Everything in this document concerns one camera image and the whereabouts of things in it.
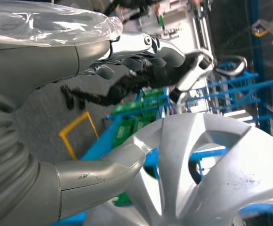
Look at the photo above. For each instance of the blue steel post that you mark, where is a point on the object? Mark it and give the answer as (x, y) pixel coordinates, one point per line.
(258, 62)

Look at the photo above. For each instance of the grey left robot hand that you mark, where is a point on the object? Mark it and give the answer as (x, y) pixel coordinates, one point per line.
(32, 62)

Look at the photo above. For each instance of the green plastic folding crate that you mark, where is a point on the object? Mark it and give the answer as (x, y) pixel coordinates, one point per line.
(122, 132)
(127, 107)

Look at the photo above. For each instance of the blue metal shelf rack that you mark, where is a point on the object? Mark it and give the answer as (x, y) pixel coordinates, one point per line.
(96, 146)

